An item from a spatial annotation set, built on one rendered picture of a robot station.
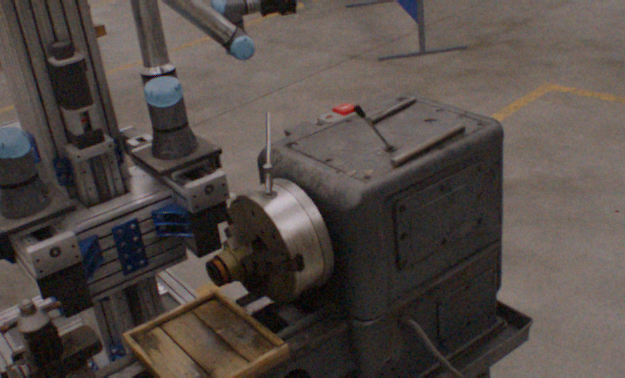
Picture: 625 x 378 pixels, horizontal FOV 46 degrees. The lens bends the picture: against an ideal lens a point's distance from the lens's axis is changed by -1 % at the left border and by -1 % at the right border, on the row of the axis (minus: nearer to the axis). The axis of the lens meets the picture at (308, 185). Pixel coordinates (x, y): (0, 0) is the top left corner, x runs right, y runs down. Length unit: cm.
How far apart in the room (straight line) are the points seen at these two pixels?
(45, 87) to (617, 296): 256
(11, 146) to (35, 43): 34
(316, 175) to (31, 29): 95
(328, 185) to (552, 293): 190
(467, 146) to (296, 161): 46
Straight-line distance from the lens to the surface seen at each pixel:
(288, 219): 186
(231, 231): 195
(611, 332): 343
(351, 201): 184
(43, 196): 230
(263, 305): 214
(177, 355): 201
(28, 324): 183
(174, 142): 238
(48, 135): 243
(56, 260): 220
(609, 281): 373
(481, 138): 211
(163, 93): 234
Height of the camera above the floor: 211
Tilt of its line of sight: 27 degrees down
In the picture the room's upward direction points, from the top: 7 degrees counter-clockwise
